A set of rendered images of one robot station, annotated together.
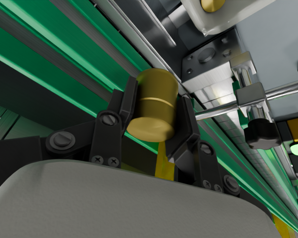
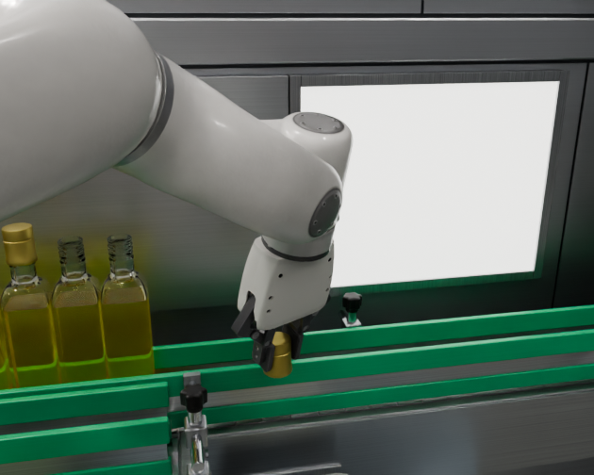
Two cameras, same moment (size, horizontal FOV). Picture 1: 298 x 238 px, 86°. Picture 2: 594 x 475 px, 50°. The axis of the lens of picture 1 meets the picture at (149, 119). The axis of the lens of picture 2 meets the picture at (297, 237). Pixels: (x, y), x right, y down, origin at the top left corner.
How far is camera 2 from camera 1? 0.69 m
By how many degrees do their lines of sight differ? 50
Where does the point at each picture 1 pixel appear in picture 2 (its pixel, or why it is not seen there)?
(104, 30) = (303, 400)
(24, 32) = not seen: hidden behind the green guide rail
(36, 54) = (319, 351)
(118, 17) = (301, 421)
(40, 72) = (308, 340)
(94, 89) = not seen: hidden behind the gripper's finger
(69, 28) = (322, 373)
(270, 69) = not seen: outside the picture
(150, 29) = (269, 450)
